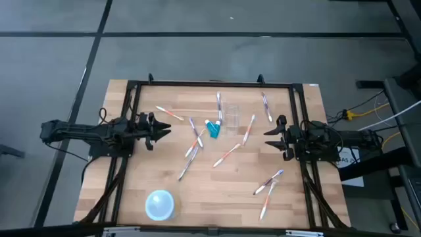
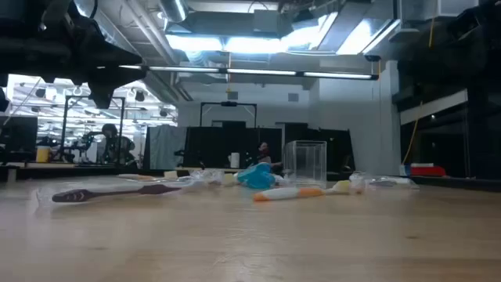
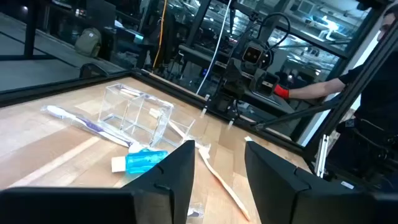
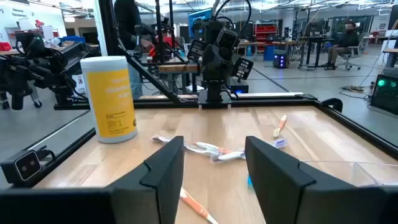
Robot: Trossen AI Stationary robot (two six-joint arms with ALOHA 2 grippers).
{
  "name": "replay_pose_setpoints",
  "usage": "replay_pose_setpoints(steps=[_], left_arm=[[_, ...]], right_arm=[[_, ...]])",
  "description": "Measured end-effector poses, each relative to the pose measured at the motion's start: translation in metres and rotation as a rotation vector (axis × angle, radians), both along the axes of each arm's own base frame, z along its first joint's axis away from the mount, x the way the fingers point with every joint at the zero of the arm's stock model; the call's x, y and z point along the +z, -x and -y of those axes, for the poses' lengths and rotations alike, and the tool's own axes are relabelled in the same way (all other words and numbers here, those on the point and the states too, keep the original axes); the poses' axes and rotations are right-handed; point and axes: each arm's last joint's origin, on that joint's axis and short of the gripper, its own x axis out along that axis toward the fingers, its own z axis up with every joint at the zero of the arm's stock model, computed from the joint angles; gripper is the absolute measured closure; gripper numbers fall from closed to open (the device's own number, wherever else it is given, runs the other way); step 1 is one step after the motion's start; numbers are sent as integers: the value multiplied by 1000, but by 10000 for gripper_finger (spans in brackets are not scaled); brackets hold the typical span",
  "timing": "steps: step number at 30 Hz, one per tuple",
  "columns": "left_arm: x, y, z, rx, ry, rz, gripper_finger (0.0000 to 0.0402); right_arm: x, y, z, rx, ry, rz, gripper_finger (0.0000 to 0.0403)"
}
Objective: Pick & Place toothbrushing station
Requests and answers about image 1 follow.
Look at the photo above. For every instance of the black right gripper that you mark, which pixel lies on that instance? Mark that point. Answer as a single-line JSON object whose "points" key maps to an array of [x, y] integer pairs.
{"points": [[287, 154]]}

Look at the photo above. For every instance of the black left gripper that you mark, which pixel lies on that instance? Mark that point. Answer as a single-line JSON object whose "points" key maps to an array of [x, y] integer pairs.
{"points": [[150, 135]]}

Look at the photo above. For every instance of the clear plastic cup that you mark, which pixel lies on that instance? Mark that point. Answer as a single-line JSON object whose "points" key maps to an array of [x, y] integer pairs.
{"points": [[232, 120]]}

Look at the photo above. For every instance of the teal small bottle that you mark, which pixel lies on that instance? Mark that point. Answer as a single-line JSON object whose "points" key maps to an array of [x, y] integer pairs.
{"points": [[211, 130]]}

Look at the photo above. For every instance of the teal toothpaste tube white cap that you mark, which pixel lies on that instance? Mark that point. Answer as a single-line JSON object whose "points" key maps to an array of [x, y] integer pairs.
{"points": [[217, 126]]}

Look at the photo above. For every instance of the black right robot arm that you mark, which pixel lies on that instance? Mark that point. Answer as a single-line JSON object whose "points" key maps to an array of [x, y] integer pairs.
{"points": [[342, 138]]}

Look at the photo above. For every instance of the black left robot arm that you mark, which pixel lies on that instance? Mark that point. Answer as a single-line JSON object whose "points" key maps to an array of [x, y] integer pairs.
{"points": [[85, 131]]}

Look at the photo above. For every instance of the white printed paper sheet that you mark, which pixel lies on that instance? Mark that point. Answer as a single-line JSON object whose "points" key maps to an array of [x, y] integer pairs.
{"points": [[353, 177]]}

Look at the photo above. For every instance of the black standing desk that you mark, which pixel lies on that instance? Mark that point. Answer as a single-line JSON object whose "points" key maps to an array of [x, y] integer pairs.
{"points": [[371, 166]]}

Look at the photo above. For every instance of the black caster wheel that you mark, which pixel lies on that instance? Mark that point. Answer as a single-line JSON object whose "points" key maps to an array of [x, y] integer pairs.
{"points": [[394, 227]]}

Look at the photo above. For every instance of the black furniture foot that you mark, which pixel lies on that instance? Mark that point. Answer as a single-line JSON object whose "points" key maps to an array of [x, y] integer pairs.
{"points": [[11, 151]]}

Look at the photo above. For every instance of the black metal beam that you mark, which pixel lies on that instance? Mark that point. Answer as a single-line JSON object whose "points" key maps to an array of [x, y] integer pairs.
{"points": [[403, 19]]}

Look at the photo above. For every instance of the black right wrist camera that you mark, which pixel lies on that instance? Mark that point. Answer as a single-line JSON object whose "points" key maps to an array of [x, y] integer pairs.
{"points": [[296, 135]]}

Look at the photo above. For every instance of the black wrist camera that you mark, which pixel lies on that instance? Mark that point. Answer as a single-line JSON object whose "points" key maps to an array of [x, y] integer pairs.
{"points": [[143, 121], [296, 135]]}

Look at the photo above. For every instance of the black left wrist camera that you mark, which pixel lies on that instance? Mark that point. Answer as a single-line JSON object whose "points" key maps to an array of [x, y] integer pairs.
{"points": [[143, 121]]}

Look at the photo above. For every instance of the silver aluminium bracket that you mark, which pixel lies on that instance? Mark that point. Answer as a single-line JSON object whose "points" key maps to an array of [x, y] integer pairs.
{"points": [[304, 233], [120, 231]]}

